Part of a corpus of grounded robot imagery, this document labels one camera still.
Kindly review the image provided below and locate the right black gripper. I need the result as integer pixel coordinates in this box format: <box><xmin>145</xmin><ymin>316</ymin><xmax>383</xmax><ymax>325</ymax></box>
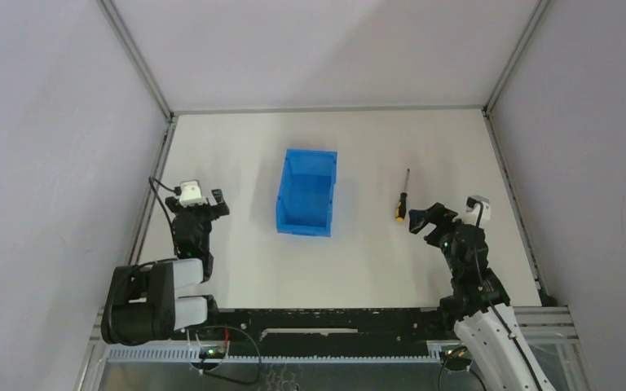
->
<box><xmin>409</xmin><ymin>202</ymin><xmax>465</xmax><ymax>276</ymax></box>

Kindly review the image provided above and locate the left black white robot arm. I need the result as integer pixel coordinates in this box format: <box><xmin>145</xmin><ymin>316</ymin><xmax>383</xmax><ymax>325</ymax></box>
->
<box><xmin>101</xmin><ymin>189</ymin><xmax>230</xmax><ymax>346</ymax></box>

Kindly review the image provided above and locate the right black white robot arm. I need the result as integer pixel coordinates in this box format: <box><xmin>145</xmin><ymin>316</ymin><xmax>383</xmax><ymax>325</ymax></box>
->
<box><xmin>408</xmin><ymin>196</ymin><xmax>554</xmax><ymax>390</ymax></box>

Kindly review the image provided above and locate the blue plastic storage bin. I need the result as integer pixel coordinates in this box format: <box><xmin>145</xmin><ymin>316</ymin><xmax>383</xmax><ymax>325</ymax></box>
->
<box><xmin>276</xmin><ymin>149</ymin><xmax>337</xmax><ymax>237</ymax></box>

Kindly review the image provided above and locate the right green circuit board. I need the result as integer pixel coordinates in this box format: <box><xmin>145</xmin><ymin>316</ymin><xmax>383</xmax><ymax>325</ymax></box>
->
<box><xmin>443</xmin><ymin>346</ymin><xmax>468</xmax><ymax>361</ymax></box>

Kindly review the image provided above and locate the green circuit board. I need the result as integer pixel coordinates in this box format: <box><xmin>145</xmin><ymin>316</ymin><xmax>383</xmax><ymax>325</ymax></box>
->
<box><xmin>443</xmin><ymin>346</ymin><xmax>468</xmax><ymax>361</ymax></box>
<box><xmin>199</xmin><ymin>347</ymin><xmax>227</xmax><ymax>360</ymax></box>

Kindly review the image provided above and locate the left green circuit board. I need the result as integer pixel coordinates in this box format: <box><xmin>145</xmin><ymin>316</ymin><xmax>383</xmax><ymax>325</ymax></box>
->
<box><xmin>199</xmin><ymin>347</ymin><xmax>227</xmax><ymax>360</ymax></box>

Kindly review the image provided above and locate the black yellow handled screwdriver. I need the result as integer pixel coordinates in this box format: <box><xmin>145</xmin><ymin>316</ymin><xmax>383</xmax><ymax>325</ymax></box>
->
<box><xmin>395</xmin><ymin>169</ymin><xmax>411</xmax><ymax>222</ymax></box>

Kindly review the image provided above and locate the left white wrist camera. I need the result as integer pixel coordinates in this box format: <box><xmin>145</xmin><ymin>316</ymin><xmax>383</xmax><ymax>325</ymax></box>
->
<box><xmin>179</xmin><ymin>180</ymin><xmax>207</xmax><ymax>208</ymax></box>

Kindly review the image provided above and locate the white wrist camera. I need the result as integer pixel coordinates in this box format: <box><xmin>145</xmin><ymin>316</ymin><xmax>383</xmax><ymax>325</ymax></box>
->
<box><xmin>179</xmin><ymin>180</ymin><xmax>207</xmax><ymax>208</ymax></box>
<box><xmin>465</xmin><ymin>195</ymin><xmax>492</xmax><ymax>226</ymax></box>

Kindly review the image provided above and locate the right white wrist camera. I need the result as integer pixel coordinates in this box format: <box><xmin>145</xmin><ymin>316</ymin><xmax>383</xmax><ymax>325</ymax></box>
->
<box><xmin>465</xmin><ymin>195</ymin><xmax>492</xmax><ymax>226</ymax></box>

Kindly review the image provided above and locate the left black camera cable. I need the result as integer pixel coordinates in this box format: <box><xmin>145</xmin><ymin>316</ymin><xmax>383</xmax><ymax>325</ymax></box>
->
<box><xmin>148</xmin><ymin>177</ymin><xmax>183</xmax><ymax>257</ymax></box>

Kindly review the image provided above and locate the black looped wire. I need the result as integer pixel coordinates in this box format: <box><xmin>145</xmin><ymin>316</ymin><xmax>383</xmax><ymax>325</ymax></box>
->
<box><xmin>186</xmin><ymin>325</ymin><xmax>263</xmax><ymax>387</ymax></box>

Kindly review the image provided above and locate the black mounting rail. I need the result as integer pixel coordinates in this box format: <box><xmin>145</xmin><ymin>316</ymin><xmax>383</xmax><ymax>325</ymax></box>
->
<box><xmin>206</xmin><ymin>308</ymin><xmax>456</xmax><ymax>356</ymax></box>

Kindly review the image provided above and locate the white slotted cable duct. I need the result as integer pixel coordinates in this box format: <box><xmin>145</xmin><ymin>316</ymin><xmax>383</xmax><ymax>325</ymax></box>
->
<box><xmin>107</xmin><ymin>345</ymin><xmax>441</xmax><ymax>364</ymax></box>

